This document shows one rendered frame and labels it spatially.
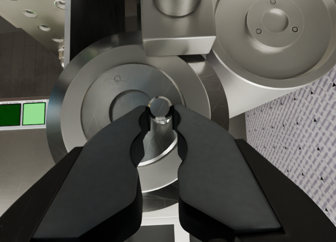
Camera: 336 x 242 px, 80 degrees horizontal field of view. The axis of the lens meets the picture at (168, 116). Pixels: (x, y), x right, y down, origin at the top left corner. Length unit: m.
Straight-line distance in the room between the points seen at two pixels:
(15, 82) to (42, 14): 2.19
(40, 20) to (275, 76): 0.42
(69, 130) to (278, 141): 0.26
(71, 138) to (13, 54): 2.61
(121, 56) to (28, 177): 0.47
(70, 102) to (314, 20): 0.21
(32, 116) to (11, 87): 2.07
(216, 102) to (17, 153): 0.52
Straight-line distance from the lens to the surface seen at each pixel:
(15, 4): 0.46
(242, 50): 0.19
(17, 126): 0.61
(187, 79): 0.16
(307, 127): 0.27
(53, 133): 0.18
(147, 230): 0.61
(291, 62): 0.20
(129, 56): 0.17
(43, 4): 0.44
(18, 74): 2.64
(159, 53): 0.16
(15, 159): 0.61
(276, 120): 0.32
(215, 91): 0.17
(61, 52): 0.58
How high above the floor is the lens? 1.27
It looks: 8 degrees down
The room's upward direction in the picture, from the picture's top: 177 degrees clockwise
